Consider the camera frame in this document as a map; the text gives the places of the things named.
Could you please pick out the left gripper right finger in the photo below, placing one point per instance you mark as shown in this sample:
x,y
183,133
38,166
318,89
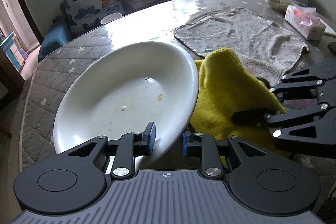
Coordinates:
x,y
234,157

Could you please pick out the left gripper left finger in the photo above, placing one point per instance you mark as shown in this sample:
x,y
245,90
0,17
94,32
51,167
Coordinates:
x,y
98,151

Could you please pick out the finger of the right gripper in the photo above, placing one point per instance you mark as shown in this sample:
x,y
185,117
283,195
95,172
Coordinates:
x,y
315,82
308,131

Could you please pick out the large white bowl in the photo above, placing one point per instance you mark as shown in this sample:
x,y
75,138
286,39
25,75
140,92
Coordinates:
x,y
125,90

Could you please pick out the yellow microfibre cloth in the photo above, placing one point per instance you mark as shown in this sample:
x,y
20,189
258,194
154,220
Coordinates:
x,y
225,87

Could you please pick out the grey towel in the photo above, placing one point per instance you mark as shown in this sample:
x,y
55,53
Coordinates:
x,y
265,49

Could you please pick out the pink tissue box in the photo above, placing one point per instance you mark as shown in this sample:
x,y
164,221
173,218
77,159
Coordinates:
x,y
306,21

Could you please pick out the grey quilted table cover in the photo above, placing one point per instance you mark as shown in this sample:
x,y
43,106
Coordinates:
x,y
58,71

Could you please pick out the white cup on sofa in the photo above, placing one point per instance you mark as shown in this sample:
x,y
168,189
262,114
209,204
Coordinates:
x,y
111,17

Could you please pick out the blue sofa bench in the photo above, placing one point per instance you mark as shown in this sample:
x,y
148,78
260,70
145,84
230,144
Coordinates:
x,y
67,28

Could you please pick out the large butterfly cushion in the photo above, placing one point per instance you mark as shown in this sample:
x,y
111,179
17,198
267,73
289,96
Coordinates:
x,y
85,15

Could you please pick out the blue children's cabinet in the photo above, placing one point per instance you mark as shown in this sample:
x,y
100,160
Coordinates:
x,y
13,50

